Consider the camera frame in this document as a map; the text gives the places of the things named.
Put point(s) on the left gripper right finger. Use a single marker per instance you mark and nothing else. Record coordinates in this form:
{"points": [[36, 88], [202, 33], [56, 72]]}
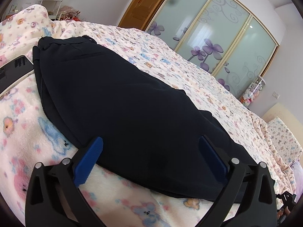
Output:
{"points": [[247, 197]]}

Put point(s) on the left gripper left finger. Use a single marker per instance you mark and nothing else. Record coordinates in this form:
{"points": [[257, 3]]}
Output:
{"points": [[53, 194]]}

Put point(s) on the black pants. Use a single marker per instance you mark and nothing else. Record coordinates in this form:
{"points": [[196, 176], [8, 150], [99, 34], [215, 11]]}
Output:
{"points": [[150, 130]]}

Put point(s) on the lavender pillow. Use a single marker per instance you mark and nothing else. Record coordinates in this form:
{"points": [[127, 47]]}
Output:
{"points": [[298, 174]]}

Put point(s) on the bear print pillow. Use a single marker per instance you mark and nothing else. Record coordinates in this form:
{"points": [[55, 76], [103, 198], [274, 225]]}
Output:
{"points": [[284, 141]]}

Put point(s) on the cream headboard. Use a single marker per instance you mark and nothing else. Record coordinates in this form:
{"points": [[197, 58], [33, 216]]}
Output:
{"points": [[294, 125]]}

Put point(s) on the teddy bear print blanket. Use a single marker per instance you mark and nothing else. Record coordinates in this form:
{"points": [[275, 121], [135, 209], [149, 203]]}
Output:
{"points": [[28, 136]]}

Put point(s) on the plush toy display tube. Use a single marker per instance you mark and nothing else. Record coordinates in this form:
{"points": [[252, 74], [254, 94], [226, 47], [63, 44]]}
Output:
{"points": [[252, 91]]}

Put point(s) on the smartphone on bed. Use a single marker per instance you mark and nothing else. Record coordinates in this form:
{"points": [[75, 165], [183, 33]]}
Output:
{"points": [[14, 71]]}

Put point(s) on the frosted glass sliding wardrobe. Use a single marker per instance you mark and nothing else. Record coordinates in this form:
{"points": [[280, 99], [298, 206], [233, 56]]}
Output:
{"points": [[222, 37]]}

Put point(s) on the wooden door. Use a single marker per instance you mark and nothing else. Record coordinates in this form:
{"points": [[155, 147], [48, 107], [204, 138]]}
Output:
{"points": [[140, 13]]}

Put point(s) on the wall power outlet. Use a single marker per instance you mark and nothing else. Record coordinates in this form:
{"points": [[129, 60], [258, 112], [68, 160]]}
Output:
{"points": [[276, 95]]}

